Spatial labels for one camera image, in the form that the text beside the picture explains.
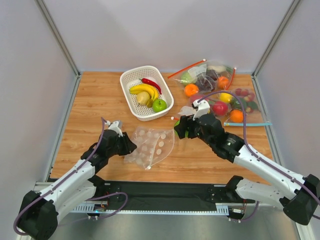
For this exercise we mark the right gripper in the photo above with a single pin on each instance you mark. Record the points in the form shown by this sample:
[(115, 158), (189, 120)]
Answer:
[(188, 126)]

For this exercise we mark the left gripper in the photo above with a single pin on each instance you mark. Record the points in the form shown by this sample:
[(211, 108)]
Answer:
[(124, 143)]

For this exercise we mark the clear dotted zip bag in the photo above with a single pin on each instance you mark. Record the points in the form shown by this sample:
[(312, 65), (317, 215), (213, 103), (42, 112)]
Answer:
[(152, 146)]

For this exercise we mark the green fake apple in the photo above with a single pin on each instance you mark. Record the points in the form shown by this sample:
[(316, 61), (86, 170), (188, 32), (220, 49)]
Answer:
[(159, 105)]

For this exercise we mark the yellow fake pear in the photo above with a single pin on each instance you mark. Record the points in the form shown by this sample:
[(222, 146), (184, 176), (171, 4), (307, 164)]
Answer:
[(143, 98)]

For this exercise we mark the yellow fake banana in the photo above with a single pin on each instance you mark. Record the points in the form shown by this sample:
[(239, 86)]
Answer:
[(134, 90)]

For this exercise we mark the red fake chili pepper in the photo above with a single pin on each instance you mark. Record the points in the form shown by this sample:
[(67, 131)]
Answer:
[(151, 83)]

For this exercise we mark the green fake fruit black stripe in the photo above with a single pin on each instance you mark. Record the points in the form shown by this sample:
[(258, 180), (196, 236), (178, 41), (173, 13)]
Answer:
[(174, 128)]

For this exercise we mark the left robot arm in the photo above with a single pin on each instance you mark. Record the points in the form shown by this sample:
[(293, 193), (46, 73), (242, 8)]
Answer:
[(41, 212)]

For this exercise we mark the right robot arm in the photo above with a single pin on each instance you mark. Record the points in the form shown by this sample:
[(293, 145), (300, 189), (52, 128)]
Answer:
[(297, 195)]

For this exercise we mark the middle zip bag red seal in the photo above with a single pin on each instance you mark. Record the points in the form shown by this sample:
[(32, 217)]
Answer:
[(216, 107)]

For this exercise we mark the zip bag red seal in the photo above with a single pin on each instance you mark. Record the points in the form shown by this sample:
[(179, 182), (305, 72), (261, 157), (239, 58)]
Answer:
[(216, 107), (207, 75)]

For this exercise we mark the loose orange fake fruit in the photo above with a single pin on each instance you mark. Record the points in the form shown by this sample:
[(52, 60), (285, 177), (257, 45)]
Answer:
[(191, 89)]

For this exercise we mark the back zip bag red seal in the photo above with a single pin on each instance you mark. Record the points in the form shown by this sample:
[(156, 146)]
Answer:
[(207, 75)]

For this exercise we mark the right zip bag blue seal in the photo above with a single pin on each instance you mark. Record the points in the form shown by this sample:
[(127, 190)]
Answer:
[(237, 98)]

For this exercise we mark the white perforated plastic basket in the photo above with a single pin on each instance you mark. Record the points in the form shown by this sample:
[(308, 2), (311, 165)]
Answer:
[(131, 78)]

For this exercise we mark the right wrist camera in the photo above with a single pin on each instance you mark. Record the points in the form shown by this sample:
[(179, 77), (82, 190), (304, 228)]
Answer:
[(201, 107)]

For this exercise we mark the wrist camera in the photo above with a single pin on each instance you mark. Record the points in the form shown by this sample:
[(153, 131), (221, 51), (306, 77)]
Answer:
[(116, 126), (201, 107)]

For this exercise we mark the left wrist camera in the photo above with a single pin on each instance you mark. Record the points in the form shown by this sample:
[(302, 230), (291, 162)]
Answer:
[(116, 126)]

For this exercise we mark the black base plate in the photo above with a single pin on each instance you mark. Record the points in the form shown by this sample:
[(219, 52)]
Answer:
[(160, 196)]

